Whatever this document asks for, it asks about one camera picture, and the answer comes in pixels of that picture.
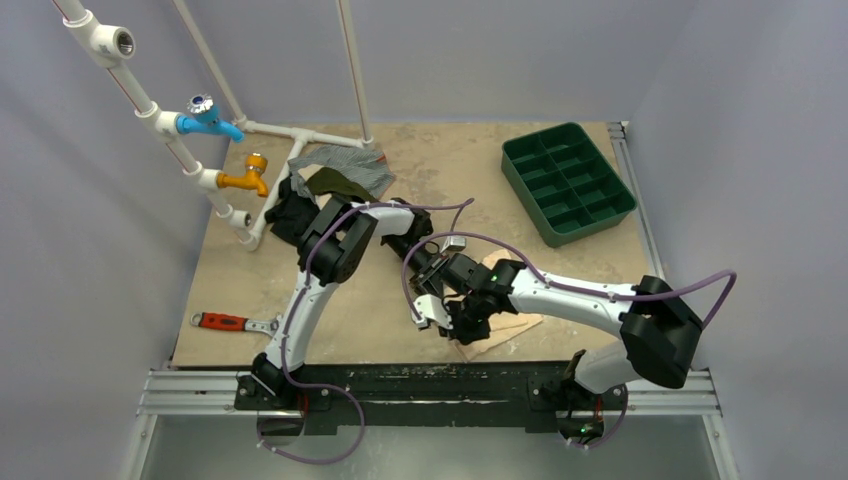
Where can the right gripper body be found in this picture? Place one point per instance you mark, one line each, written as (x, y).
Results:
(457, 320)

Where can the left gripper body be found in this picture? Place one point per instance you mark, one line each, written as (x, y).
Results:
(419, 260)

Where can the beige underwear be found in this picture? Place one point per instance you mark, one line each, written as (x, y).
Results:
(510, 318)

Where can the striped grey underwear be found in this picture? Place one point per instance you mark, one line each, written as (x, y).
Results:
(367, 168)

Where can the dark green underwear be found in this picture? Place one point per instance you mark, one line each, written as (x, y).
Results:
(328, 181)

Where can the black underwear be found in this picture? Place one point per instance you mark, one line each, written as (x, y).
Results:
(290, 217)

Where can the green compartment tray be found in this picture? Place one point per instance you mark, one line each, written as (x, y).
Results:
(566, 185)

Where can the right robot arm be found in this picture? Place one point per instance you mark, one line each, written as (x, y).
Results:
(656, 332)

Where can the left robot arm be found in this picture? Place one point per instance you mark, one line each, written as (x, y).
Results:
(330, 251)

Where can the orange tap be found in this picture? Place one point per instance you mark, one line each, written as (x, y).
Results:
(255, 165)

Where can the blue tap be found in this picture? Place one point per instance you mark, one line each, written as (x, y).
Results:
(204, 118)

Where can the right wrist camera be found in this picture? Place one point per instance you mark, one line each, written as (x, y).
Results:
(427, 310)

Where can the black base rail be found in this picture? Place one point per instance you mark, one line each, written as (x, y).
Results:
(536, 396)

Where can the adjustable wrench red handle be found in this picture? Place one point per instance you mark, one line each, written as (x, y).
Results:
(232, 323)

